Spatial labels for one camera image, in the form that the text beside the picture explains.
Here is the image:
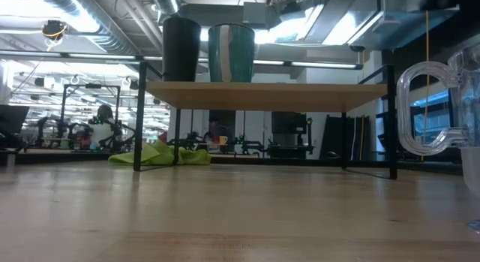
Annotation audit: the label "teal mug with white handle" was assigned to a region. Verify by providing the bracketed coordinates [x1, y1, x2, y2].
[208, 23, 257, 83]

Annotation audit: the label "black handleless cup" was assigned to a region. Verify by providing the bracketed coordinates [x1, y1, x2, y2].
[161, 17, 203, 83]

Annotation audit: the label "clear plastic mug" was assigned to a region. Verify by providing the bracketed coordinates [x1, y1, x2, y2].
[396, 40, 480, 198]

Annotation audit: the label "wooden shelf with black legs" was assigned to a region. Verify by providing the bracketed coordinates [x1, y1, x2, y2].
[133, 61, 400, 180]

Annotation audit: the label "person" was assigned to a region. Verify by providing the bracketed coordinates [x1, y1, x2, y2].
[204, 115, 230, 143]
[88, 104, 127, 150]

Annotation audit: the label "black monitor on stand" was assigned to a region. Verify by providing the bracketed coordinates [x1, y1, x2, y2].
[270, 111, 309, 160]

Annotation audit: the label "green cloth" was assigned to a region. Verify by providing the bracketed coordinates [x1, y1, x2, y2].
[108, 140, 212, 167]

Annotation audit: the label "black folded panels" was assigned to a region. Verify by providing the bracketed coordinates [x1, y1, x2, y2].
[320, 114, 372, 161]

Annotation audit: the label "LED light bar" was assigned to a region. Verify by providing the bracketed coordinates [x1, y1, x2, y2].
[0, 49, 364, 71]

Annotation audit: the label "black yellow ceiling reel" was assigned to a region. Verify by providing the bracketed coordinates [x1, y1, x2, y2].
[40, 20, 68, 41]

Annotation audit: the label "black tilted monitor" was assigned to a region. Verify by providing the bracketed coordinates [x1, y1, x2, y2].
[0, 104, 30, 135]

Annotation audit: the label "black metal table frame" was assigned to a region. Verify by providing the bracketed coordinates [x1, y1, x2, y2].
[0, 149, 464, 176]

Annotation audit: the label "black background rig frame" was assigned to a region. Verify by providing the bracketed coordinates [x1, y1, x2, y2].
[61, 83, 122, 150]

